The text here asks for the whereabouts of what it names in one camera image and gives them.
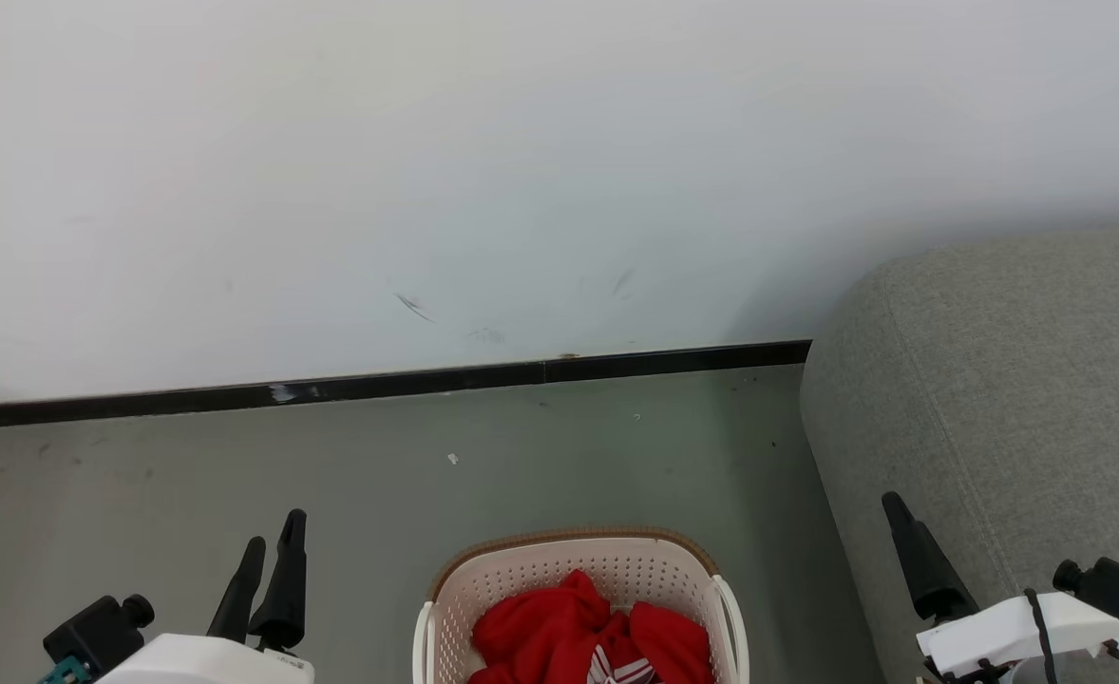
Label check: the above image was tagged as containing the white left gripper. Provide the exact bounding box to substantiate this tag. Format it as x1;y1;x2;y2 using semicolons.
94;510;315;684

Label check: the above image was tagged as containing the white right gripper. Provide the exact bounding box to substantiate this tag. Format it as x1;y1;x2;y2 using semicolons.
882;491;1119;684

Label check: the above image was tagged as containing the red garment wide white stripe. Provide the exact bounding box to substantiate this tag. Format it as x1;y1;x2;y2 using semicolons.
469;568;632;684

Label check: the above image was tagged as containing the grey fabric sofa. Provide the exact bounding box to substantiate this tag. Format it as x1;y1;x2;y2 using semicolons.
799;220;1119;684

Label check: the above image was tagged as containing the cream perforated laundry basket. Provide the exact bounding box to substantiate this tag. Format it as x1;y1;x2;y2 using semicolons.
413;527;750;684

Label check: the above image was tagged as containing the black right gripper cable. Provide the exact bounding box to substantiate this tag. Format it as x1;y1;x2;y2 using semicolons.
1023;588;1060;684

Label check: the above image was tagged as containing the teal left camera connector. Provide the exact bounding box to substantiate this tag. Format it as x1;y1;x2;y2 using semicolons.
37;655;91;684

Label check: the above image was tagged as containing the black wall baseboard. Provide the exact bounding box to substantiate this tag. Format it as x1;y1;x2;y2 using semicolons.
0;340;813;431

